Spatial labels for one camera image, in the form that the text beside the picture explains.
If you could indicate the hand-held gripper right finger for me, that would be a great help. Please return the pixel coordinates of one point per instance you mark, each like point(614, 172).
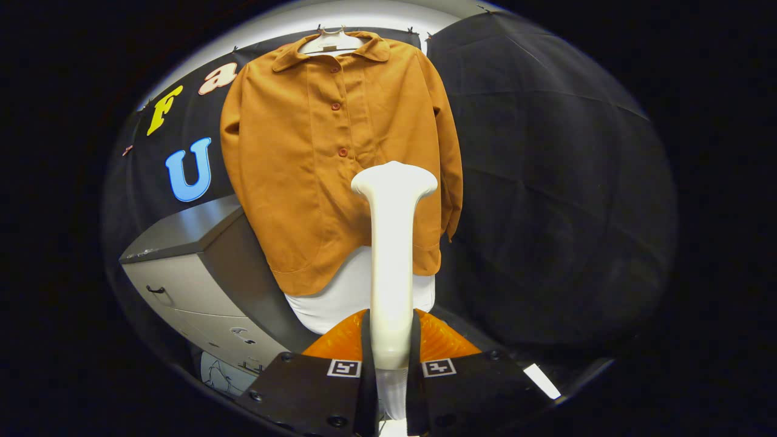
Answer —
point(415, 400)

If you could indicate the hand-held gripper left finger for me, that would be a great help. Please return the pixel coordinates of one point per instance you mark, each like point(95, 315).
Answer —
point(366, 400)

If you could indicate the orange button shirt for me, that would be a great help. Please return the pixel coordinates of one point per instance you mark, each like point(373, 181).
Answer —
point(285, 182)

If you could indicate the white clothes hanger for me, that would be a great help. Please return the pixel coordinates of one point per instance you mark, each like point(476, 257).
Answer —
point(331, 42)

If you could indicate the white board under shirt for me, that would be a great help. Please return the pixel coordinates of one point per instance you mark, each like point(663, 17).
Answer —
point(340, 297)

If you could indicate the grey drawer cabinet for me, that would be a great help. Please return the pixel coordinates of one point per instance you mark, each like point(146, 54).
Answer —
point(182, 279)

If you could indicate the row of black cloth clips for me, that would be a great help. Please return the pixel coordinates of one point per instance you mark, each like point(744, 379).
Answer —
point(411, 30)

